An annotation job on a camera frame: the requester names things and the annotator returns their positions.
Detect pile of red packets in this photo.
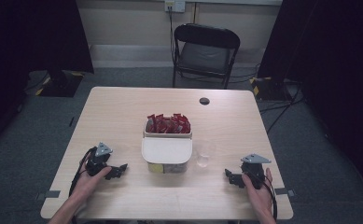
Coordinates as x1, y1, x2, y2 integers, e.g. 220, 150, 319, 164
147, 113, 191, 134

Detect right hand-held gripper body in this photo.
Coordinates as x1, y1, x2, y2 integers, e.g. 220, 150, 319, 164
240, 153, 272, 190

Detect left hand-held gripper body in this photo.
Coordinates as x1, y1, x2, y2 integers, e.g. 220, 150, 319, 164
85, 142, 114, 177

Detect yellow packets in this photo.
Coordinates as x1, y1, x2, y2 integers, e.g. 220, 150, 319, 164
147, 162, 165, 175

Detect grey tape strip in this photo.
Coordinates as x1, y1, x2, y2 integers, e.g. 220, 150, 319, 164
273, 187, 296, 197
35, 189, 62, 202

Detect black wall cable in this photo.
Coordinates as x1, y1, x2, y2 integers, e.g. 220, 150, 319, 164
168, 6, 177, 64

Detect black stand base yellow stripes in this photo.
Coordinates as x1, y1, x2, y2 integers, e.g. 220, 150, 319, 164
249, 76, 297, 103
35, 70, 86, 98

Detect white storage box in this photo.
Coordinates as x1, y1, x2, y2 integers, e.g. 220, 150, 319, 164
140, 118, 193, 175

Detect black floor cables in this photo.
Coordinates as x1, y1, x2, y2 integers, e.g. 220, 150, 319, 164
257, 83, 308, 135

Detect white wall socket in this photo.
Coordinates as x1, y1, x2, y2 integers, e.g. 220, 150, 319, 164
164, 0, 187, 14

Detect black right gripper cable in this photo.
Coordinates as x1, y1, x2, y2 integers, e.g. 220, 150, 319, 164
261, 175, 279, 222

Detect person's left hand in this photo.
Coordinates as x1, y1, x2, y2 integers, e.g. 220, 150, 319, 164
69, 166, 113, 204

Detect black folding chair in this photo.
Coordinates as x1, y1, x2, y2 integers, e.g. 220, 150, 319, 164
172, 22, 242, 91

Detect dark curtain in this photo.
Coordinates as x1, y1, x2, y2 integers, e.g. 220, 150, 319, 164
257, 0, 363, 200
0, 0, 95, 157

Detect white box lid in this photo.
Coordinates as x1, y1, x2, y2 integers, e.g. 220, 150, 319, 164
141, 136, 193, 165

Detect grey packets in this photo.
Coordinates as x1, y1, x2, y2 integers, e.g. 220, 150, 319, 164
163, 163, 188, 175

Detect person's right hand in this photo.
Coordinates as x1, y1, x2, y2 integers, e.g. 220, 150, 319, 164
242, 167, 277, 217

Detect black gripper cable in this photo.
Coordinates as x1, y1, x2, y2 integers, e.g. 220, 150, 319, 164
261, 175, 279, 222
68, 147, 97, 224

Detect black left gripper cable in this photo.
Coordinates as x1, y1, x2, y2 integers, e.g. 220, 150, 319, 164
68, 147, 97, 224

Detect clear plastic cup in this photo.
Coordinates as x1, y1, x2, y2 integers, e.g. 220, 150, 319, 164
195, 139, 217, 169

